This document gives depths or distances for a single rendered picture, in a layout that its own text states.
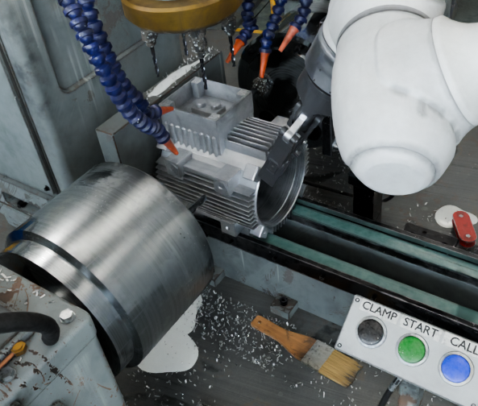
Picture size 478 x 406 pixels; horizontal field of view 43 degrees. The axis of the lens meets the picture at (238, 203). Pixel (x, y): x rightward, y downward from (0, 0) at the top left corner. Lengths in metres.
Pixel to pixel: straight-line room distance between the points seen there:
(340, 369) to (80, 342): 0.48
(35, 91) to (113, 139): 0.14
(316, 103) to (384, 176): 0.25
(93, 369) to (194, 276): 0.20
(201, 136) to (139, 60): 0.24
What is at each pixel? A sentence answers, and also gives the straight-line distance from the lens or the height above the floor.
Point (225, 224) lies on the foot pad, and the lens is 1.02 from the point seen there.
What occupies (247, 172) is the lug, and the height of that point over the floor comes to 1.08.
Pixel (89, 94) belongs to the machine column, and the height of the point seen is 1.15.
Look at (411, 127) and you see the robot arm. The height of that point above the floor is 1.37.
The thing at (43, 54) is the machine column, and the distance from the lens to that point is 1.02.
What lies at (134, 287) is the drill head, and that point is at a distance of 0.78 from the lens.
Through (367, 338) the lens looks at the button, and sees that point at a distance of 0.74.
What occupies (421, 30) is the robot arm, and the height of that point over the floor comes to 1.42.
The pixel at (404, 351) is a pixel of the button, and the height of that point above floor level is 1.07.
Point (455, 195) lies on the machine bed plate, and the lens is 1.35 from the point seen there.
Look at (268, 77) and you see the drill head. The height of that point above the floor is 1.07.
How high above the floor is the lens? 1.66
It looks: 40 degrees down
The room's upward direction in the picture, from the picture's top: 8 degrees counter-clockwise
